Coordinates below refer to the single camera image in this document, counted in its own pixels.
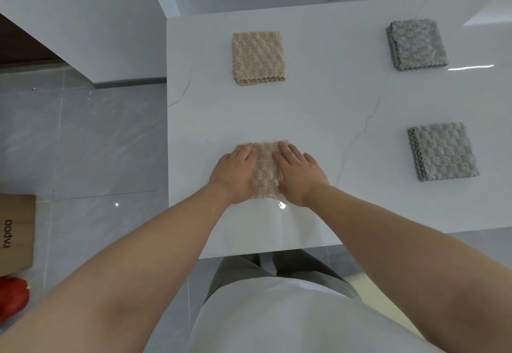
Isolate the person's right hand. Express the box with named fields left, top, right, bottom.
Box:
left=273, top=141, right=331, bottom=208

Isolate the person's left hand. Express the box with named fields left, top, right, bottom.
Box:
left=207, top=142, right=261, bottom=205

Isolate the beige waffle towel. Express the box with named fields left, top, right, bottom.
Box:
left=234, top=139, right=295, bottom=200
left=231, top=30, right=287, bottom=87

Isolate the grey waffle towel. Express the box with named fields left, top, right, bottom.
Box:
left=406, top=122, right=480, bottom=183
left=386, top=19, right=449, bottom=73

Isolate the person's right forearm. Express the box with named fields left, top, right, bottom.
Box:
left=306, top=182, right=512, bottom=353

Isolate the person's left forearm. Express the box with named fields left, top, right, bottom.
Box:
left=0, top=182, right=237, bottom=353

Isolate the person's white shirt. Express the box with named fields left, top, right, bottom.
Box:
left=183, top=276, right=441, bottom=353

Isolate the white marble table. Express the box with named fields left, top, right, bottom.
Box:
left=165, top=0, right=512, bottom=261

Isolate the cream chair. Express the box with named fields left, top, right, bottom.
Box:
left=346, top=272, right=427, bottom=340

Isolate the printed cardboard box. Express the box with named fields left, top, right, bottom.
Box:
left=0, top=193, right=37, bottom=278

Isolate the dark brown door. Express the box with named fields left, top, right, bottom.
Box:
left=0, top=13, right=66, bottom=69

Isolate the red bag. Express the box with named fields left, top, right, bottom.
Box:
left=0, top=276, right=32, bottom=322

